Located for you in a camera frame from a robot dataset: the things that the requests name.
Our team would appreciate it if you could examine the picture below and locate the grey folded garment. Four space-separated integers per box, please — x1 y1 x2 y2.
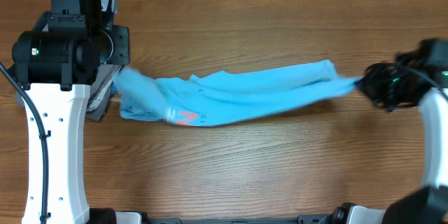
14 64 123 122

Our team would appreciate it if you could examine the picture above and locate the light blue t-shirt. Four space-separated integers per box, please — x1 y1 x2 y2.
113 59 356 127

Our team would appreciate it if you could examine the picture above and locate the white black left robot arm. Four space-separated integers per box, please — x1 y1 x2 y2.
2 0 130 223

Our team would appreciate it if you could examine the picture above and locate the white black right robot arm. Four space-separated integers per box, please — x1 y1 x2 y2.
321 38 447 224

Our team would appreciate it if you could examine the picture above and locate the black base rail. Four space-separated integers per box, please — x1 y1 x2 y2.
87 208 330 224

